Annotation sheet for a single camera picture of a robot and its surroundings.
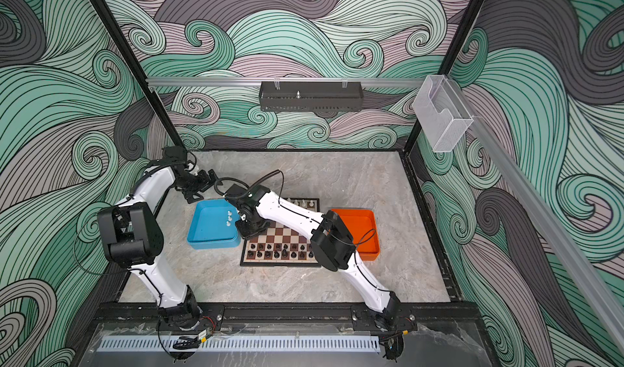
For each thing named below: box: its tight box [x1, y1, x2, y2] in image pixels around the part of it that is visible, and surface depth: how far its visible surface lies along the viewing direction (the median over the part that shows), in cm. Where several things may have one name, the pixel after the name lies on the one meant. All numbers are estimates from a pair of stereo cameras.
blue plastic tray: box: [186, 198, 242, 250], surface depth 95 cm
